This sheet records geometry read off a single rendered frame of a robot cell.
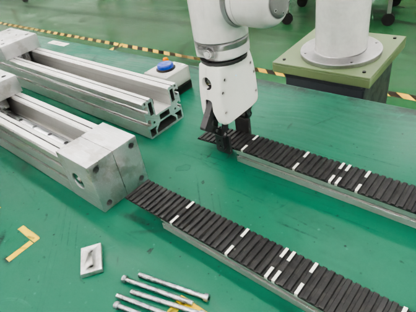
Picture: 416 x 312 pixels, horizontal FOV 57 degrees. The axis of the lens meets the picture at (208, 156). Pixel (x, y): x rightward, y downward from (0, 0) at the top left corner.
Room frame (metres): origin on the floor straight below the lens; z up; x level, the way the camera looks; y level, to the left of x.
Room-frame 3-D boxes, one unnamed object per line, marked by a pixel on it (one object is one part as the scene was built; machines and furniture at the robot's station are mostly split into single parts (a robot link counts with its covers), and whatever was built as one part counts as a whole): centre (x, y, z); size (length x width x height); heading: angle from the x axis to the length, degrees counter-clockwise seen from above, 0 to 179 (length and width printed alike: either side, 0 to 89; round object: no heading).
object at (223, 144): (0.54, -0.02, 0.83); 0.03 x 0.03 x 0.07; 44
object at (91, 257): (0.37, 0.19, 0.78); 0.05 x 0.03 x 0.01; 9
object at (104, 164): (0.55, 0.17, 0.83); 0.12 x 0.09 x 0.10; 134
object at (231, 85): (0.57, -0.05, 0.93); 0.10 x 0.07 x 0.11; 134
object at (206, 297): (0.31, 0.08, 0.78); 0.11 x 0.01 x 0.01; 58
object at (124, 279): (0.30, 0.10, 0.78); 0.11 x 0.01 x 0.01; 59
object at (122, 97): (0.99, 0.35, 0.82); 0.80 x 0.10 x 0.09; 44
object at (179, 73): (0.87, 0.07, 0.81); 0.10 x 0.08 x 0.06; 134
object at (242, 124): (0.60, -0.08, 0.83); 0.03 x 0.03 x 0.07; 44
